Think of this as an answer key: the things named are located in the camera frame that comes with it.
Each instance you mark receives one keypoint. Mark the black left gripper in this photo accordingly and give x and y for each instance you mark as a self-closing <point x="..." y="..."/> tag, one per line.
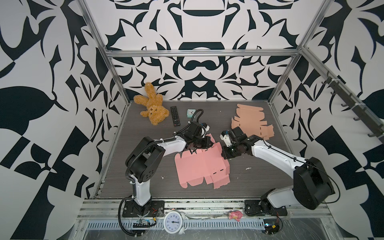
<point x="207" y="139"/>

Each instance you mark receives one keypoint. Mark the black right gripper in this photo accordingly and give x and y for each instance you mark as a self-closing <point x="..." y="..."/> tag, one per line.
<point x="225" y="155"/>

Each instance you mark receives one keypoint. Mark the pink cardboard box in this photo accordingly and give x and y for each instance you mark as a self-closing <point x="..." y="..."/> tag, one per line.
<point x="205" y="165"/>

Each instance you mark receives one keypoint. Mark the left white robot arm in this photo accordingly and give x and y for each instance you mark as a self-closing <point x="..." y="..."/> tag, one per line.
<point x="145" y="159"/>

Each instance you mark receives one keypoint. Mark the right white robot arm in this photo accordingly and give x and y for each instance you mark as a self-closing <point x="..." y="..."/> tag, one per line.
<point x="311" y="183"/>

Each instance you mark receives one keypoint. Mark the flat orange cardboard box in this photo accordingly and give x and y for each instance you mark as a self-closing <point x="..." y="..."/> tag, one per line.
<point x="251" y="120"/>

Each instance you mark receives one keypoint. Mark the small teal alarm clock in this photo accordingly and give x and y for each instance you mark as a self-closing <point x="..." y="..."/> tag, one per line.
<point x="190" y="112"/>

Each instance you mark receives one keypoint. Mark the black remote control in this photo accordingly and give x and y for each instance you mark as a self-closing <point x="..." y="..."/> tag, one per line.
<point x="175" y="116"/>

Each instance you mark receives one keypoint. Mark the brown plush bunny toy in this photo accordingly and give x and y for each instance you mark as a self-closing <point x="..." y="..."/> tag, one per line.
<point x="153" y="102"/>

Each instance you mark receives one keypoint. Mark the small pink toy figure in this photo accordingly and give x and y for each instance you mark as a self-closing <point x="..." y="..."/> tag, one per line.
<point x="235" y="215"/>

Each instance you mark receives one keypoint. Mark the white round alarm clock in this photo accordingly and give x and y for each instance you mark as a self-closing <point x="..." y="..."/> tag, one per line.
<point x="176" y="222"/>

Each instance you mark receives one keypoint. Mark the right green circuit board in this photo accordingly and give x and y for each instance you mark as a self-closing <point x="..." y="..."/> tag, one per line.
<point x="272" y="227"/>

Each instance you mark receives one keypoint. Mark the green circuit board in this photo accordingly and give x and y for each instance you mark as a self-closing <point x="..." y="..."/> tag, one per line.
<point x="145" y="223"/>
<point x="272" y="227"/>

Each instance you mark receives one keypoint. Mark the left green circuit board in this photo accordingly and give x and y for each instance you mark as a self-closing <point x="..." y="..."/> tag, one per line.
<point x="145" y="223"/>

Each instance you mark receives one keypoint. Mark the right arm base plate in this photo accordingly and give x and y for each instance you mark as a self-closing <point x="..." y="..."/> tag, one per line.
<point x="258" y="208"/>

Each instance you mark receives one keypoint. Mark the white slotted cable duct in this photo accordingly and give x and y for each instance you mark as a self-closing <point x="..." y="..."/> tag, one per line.
<point x="206" y="224"/>

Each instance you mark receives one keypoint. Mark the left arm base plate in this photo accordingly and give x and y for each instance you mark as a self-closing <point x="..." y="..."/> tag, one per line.
<point x="131" y="209"/>

